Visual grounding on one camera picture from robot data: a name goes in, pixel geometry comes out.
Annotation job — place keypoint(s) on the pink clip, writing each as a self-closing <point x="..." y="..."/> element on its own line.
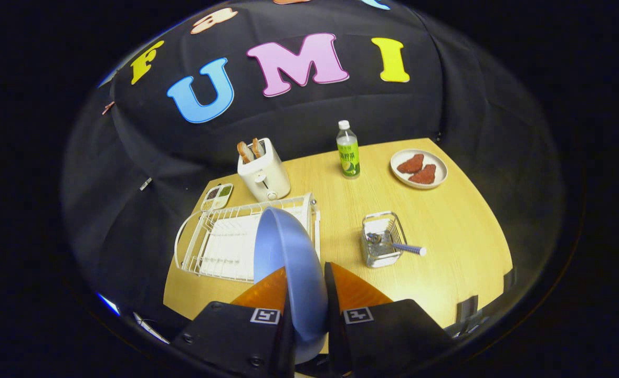
<point x="108" y="107"/>

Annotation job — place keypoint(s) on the green label drink bottle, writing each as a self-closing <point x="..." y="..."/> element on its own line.
<point x="348" y="157"/>

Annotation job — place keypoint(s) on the white toaster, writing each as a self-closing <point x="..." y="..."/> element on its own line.
<point x="267" y="178"/>

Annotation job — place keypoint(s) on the red meat slice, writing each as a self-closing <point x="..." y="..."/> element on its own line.
<point x="423" y="175"/>
<point x="410" y="164"/>

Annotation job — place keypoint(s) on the white round dish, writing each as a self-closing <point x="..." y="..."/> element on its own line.
<point x="438" y="157"/>

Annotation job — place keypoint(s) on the white clip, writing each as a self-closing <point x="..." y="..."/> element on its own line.
<point x="145" y="184"/>

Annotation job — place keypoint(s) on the white ribbed drain tray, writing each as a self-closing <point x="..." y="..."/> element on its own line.
<point x="230" y="247"/>

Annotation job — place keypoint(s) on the toast slice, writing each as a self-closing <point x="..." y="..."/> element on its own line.
<point x="245" y="152"/>
<point x="258" y="147"/>

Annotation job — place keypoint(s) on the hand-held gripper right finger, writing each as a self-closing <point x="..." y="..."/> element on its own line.
<point x="383" y="336"/>

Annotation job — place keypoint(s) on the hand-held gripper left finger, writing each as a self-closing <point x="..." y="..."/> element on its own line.
<point x="235" y="336"/>

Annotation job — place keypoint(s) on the divided seasoning tray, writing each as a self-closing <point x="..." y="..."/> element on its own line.
<point x="217" y="197"/>

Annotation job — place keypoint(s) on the blue plate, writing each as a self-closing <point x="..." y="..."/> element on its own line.
<point x="288" y="252"/>

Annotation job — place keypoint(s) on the metal mesh basket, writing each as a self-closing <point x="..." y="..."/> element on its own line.
<point x="380" y="257"/>

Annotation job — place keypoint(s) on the black backdrop cloth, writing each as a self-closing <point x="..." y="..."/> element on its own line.
<point x="288" y="113"/>

